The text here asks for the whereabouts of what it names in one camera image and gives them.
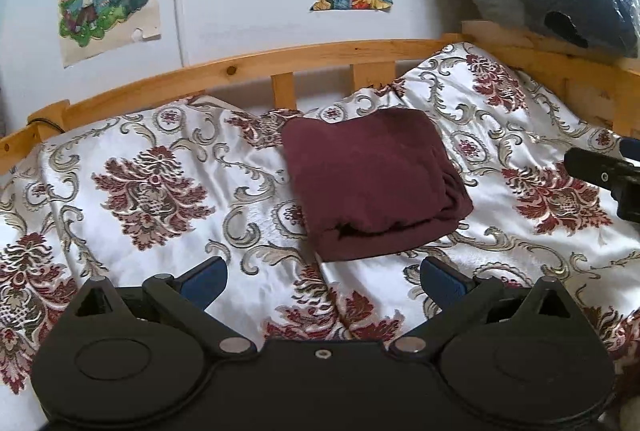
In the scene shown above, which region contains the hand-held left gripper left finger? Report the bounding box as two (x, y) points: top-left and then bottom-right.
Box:
(64, 255), (259, 358)

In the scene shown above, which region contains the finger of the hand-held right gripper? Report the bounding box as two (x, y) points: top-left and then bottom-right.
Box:
(564, 138), (640, 224)

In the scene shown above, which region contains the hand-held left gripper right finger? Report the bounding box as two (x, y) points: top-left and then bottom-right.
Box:
(389, 255), (577, 358)

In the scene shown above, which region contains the maroon small garment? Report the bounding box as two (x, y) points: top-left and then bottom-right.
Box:
(281, 107), (475, 263)

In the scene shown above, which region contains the floral patterned bed blanket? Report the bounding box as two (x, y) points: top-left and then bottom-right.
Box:
(0, 42), (640, 431)

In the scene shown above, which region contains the black cable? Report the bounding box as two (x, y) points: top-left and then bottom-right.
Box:
(27, 116), (68, 135)

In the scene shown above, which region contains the wooden bed frame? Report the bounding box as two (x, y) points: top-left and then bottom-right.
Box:
(0, 20), (640, 176)

